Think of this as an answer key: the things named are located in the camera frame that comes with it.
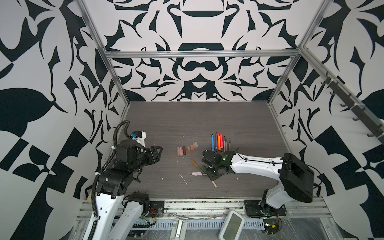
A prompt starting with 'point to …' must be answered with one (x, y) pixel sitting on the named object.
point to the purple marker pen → (216, 141)
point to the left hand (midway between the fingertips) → (157, 147)
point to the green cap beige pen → (205, 171)
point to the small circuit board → (271, 226)
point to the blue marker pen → (212, 138)
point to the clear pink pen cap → (193, 145)
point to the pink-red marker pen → (221, 140)
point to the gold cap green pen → (196, 164)
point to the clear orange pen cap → (191, 147)
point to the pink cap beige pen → (226, 146)
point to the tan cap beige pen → (229, 145)
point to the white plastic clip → (179, 229)
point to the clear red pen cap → (188, 149)
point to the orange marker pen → (219, 142)
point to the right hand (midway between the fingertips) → (211, 173)
